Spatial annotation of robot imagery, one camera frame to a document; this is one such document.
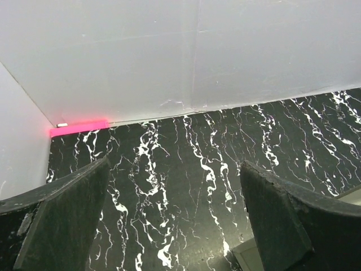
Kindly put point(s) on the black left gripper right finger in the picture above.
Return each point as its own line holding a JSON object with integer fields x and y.
{"x": 295, "y": 228}

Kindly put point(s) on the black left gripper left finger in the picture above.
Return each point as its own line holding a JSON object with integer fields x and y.
{"x": 53, "y": 226}

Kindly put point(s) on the grey-green canvas bag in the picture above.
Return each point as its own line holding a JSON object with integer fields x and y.
{"x": 247, "y": 253}

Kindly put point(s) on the pink tape strip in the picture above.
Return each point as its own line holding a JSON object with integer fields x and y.
{"x": 66, "y": 129}

